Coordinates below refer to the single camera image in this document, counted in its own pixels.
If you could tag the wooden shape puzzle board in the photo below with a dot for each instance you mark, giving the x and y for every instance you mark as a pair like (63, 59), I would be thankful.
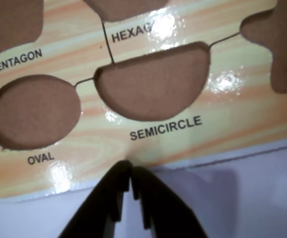
(83, 49)

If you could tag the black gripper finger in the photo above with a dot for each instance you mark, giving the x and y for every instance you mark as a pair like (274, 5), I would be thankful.
(163, 208)
(103, 203)

